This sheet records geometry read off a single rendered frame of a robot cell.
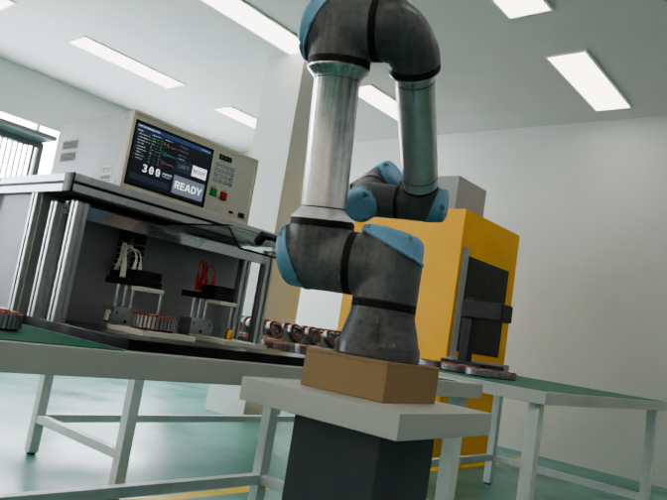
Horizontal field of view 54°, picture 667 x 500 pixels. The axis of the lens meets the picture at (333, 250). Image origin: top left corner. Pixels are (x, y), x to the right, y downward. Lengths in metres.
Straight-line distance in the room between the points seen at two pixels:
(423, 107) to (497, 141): 6.21
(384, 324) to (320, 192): 0.26
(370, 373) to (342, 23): 0.60
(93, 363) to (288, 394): 0.38
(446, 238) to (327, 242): 4.10
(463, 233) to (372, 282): 4.06
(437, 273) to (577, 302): 1.90
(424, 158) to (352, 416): 0.56
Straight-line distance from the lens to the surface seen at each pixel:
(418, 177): 1.35
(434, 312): 5.18
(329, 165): 1.18
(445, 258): 5.20
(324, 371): 1.13
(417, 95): 1.25
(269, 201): 5.85
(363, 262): 1.13
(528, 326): 6.84
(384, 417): 0.97
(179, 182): 1.82
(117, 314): 1.73
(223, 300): 1.82
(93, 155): 1.88
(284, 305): 5.85
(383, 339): 1.12
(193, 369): 1.40
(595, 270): 6.69
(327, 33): 1.21
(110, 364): 1.29
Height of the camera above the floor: 0.85
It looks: 7 degrees up
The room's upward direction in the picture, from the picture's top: 9 degrees clockwise
